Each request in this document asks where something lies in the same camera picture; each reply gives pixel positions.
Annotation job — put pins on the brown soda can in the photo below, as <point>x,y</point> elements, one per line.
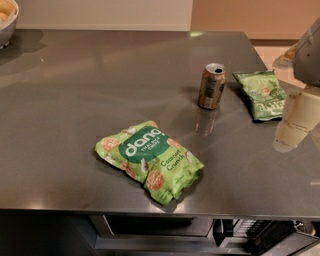
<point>212,85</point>

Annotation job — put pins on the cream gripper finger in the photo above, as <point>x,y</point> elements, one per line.
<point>300,116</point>

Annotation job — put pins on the small green snack bag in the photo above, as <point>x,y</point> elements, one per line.
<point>266,96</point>

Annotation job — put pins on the green rice chip bag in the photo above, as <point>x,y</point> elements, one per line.
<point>146,154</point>

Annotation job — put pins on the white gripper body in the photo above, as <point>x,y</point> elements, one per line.
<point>308,60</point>

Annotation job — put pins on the metal bowl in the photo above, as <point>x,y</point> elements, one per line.
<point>9,11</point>

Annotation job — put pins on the microwave under counter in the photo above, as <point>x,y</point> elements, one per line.
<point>202,236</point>

